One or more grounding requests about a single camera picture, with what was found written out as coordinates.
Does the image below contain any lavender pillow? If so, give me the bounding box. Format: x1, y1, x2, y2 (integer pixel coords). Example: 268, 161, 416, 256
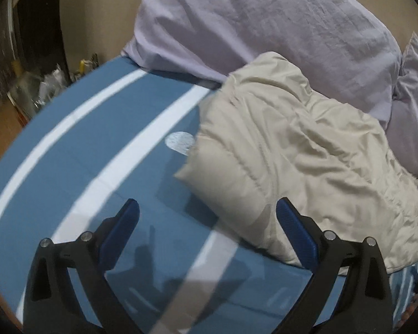
386, 31, 418, 196
121, 0, 405, 135

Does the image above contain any blue white striped bed sheet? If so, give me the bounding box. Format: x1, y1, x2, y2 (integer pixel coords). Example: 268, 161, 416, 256
0, 56, 418, 334

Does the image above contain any cluttered nightstand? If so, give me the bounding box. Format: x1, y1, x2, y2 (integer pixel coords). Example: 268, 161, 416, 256
7, 53, 100, 121

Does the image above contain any beige puffer jacket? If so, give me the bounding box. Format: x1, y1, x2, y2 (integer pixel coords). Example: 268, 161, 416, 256
174, 51, 418, 275

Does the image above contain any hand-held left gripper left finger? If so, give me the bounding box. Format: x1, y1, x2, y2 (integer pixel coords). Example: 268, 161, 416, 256
23, 198, 142, 334

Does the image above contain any dark cabinet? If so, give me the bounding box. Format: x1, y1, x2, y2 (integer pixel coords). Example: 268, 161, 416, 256
0, 0, 67, 95

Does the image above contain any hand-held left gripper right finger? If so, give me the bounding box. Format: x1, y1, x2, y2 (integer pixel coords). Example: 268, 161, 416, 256
276, 197, 394, 334

